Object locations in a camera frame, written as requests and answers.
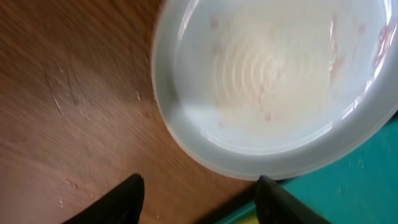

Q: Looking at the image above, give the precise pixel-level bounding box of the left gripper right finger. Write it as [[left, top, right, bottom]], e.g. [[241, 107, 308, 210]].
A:
[[254, 175, 330, 224]]

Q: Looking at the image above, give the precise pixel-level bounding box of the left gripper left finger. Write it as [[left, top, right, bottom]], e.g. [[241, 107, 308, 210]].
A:
[[64, 174, 145, 224]]

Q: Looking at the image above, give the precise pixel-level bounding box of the yellow plate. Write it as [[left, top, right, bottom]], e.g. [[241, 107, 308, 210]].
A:
[[232, 215, 259, 224]]

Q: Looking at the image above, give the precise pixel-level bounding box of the light blue plate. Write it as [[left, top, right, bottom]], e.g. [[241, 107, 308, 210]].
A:
[[151, 0, 397, 180]]

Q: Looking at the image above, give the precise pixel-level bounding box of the teal plastic tray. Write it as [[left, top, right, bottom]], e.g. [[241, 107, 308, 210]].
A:
[[214, 116, 398, 224]]

